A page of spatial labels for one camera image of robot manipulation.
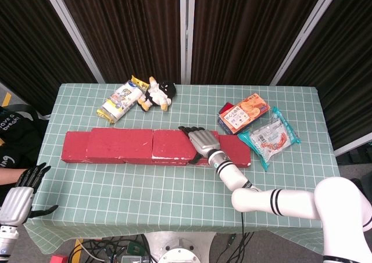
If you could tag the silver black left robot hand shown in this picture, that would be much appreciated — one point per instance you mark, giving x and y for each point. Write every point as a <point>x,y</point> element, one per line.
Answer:
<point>16,205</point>

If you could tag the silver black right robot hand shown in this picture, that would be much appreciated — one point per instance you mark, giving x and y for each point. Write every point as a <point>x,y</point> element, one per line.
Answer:
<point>205,142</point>

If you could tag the red brick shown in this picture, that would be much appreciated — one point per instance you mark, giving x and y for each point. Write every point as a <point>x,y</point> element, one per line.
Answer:
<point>119,144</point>
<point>74,147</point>
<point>171,144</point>
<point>139,161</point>
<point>235,151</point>

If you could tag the person's bare forearm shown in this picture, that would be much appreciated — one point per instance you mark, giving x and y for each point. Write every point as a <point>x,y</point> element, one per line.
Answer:
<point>10,176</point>

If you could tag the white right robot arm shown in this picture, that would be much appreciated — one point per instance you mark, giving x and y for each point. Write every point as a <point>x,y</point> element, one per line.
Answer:
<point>290,202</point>

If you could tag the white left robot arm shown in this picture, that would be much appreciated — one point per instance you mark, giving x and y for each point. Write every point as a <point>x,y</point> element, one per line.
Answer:
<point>7,239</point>

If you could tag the silver white robot base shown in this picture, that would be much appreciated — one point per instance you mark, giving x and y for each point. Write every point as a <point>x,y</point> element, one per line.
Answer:
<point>180,245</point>

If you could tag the orange and blue cookie box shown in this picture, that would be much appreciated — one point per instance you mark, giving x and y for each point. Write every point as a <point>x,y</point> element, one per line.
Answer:
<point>244,113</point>

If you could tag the person in black shirt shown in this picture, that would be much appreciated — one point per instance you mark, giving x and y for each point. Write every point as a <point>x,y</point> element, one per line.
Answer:
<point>17,141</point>

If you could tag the teal clear shrimp snack bag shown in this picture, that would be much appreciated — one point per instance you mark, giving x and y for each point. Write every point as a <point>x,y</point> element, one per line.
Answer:
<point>270,138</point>

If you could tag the black and white plush doll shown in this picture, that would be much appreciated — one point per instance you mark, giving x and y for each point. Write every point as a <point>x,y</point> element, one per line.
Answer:
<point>158,96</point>

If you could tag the small red box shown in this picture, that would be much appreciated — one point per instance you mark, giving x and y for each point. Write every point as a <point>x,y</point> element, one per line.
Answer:
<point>59,258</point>

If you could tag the green checkered tablecloth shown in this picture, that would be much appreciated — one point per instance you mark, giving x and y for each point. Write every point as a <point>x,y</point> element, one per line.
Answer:
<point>145,193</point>

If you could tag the white yellow snack package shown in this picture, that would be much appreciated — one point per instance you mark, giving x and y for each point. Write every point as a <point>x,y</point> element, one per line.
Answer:
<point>123,100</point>

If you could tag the dark ribbed partition panel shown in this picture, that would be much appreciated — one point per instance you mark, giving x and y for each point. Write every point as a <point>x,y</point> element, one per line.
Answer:
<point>343,71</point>
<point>32,42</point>
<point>247,28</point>
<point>130,28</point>

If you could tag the grey partition post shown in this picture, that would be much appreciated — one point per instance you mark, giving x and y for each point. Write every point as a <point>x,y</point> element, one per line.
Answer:
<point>72,30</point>
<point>186,33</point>
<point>305,33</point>

